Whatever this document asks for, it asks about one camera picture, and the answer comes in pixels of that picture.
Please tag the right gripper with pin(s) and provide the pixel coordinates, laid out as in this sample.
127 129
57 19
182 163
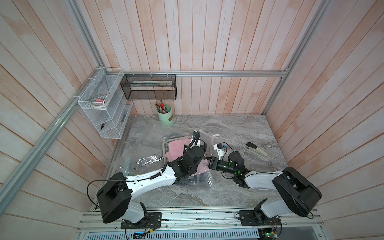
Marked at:
214 163

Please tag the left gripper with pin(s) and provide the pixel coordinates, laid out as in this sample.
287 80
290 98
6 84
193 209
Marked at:
185 149

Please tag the pink fleece blanket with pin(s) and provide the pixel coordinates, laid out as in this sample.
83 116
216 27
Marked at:
177 150

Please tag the clear plastic vacuum bag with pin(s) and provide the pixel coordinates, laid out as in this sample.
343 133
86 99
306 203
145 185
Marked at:
145 155

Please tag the black white houndstooth knit blanket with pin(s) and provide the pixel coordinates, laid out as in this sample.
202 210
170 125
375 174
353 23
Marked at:
165 145

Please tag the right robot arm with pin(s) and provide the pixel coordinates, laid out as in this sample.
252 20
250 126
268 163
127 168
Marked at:
297 194

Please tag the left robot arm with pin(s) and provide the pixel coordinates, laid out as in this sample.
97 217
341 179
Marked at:
114 198

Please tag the dark blue folded blanket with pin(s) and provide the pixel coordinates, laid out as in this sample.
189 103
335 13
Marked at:
200 180

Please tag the grey black stapler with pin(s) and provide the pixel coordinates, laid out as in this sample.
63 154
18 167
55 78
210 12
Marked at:
255 150

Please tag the mint green pencil cup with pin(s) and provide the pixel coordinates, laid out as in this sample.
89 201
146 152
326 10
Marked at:
167 118

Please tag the coloured pencils in cup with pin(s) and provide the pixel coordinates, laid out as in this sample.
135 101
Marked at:
161 107

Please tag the tape roll on shelf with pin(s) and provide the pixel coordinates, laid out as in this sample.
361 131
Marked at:
99 103

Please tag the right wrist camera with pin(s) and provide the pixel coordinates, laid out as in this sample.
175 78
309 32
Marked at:
221 150

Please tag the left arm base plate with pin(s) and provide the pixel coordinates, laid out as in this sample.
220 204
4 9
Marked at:
150 221

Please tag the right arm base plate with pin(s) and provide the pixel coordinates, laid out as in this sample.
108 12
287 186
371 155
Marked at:
256 218

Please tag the aluminium frame rail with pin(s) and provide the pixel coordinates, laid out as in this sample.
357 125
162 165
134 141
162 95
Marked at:
209 74

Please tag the black mesh wall basket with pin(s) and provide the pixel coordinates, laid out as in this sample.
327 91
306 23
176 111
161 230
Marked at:
149 87

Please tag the white wire mesh shelf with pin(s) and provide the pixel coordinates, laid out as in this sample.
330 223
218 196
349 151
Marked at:
105 82

